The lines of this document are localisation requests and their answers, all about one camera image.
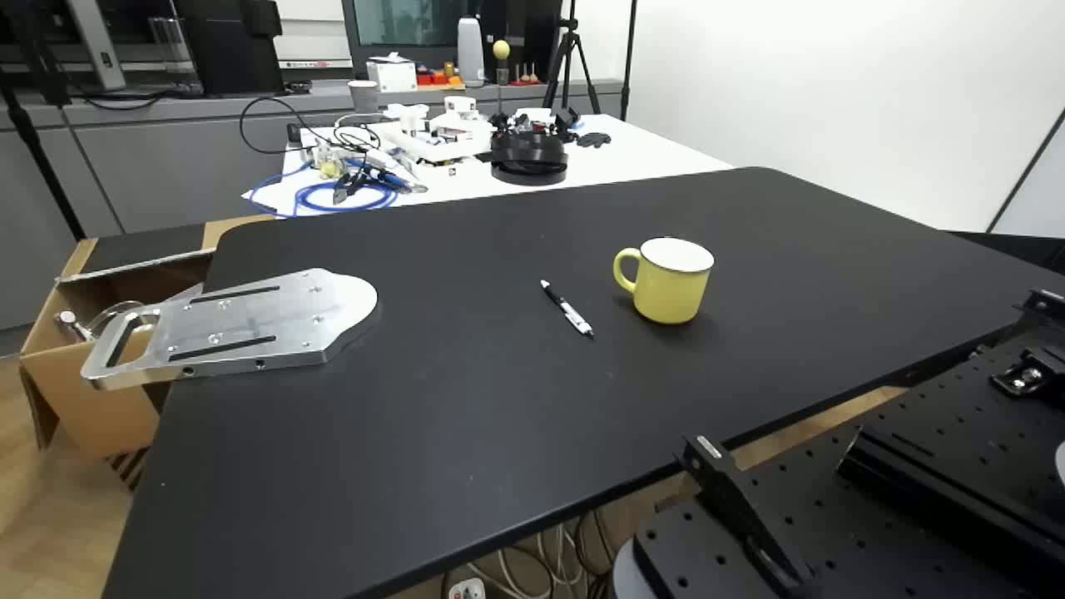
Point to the yellow enamel mug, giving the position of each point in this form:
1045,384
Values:
663,277

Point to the black perforated breadboard table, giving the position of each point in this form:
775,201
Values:
997,415

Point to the black camera tripod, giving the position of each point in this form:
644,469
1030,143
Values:
566,58

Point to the white side table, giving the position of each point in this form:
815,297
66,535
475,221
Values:
620,159

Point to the black table clamp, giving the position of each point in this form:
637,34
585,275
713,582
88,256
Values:
742,519

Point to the white power strip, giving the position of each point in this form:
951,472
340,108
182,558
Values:
467,586

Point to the black round device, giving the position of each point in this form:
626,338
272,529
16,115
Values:
526,149

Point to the black aluminium extrusion rail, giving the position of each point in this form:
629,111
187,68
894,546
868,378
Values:
977,516

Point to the dark computer monitor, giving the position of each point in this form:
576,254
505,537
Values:
422,30

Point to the black and white pen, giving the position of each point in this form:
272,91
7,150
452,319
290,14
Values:
572,314

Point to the open cardboard box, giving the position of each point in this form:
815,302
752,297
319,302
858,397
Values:
99,281

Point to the white cylindrical bottle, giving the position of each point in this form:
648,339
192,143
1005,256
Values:
472,50

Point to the grey cabinet counter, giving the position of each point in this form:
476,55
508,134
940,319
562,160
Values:
127,170

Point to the white electronics pile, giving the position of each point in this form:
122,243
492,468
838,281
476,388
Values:
402,136

